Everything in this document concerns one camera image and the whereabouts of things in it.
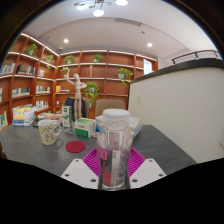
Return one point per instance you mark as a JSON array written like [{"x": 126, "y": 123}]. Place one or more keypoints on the flat round red coaster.
[{"x": 75, "y": 146}]

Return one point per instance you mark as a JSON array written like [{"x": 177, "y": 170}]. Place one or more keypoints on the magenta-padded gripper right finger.
[{"x": 146, "y": 171}]

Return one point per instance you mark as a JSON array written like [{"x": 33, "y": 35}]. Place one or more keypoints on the black railing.
[{"x": 196, "y": 52}]

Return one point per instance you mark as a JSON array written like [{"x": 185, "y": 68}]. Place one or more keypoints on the ceiling lights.
[{"x": 98, "y": 12}]

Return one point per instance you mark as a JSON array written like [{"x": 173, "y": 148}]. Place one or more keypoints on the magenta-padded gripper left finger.
[{"x": 80, "y": 171}]

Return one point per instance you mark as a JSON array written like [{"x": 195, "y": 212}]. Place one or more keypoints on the white wall switch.
[{"x": 139, "y": 100}]

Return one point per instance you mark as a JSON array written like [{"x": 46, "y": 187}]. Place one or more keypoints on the beige upholstered chair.
[{"x": 108, "y": 105}]

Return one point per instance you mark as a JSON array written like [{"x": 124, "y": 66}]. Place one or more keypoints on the wooden bookshelf unit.
[{"x": 110, "y": 71}]

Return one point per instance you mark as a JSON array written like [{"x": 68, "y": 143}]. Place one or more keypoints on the stack of colourful books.
[{"x": 23, "y": 116}]

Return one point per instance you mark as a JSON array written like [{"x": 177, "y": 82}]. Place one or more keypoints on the small green white box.
[{"x": 84, "y": 127}]

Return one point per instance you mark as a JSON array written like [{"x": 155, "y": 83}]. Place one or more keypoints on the yellow striped cartoon mug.
[{"x": 47, "y": 132}]

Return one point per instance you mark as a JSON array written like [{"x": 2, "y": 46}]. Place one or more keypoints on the clear plastic water bottle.
[{"x": 115, "y": 146}]

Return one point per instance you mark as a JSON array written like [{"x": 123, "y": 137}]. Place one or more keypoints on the wooden artist mannequin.
[{"x": 77, "y": 90}]

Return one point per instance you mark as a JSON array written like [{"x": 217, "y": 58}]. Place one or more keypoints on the dark flat book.
[{"x": 50, "y": 117}]

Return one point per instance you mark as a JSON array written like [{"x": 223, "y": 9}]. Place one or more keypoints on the dark blue chair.
[{"x": 70, "y": 102}]

